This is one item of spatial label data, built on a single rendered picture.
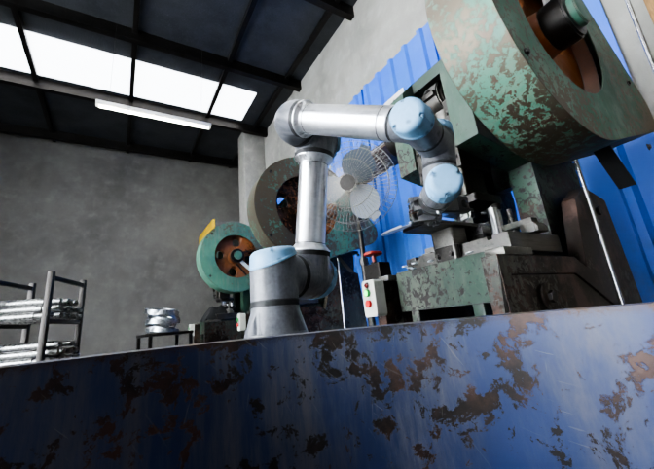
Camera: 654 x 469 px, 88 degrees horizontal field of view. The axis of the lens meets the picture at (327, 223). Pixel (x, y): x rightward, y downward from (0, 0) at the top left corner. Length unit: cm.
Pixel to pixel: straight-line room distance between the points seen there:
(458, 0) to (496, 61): 21
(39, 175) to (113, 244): 175
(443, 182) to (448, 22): 55
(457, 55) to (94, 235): 716
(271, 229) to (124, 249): 545
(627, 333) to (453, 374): 11
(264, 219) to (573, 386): 221
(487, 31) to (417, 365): 93
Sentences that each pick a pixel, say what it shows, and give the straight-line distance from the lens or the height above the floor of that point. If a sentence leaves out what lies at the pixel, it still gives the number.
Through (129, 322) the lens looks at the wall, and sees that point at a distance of 740.
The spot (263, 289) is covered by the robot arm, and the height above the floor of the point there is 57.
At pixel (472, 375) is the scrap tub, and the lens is 29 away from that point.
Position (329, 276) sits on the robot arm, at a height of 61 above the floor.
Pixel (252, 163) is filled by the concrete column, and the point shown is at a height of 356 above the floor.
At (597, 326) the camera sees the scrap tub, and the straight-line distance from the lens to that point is 27.
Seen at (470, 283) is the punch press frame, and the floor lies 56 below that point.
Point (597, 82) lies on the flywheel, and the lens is 165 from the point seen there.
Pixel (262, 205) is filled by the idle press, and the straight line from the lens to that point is 241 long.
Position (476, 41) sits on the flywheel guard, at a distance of 110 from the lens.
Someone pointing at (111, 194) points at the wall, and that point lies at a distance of 792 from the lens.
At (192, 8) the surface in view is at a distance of 516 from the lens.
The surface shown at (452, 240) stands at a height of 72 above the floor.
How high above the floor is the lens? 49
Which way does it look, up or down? 16 degrees up
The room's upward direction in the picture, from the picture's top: 6 degrees counter-clockwise
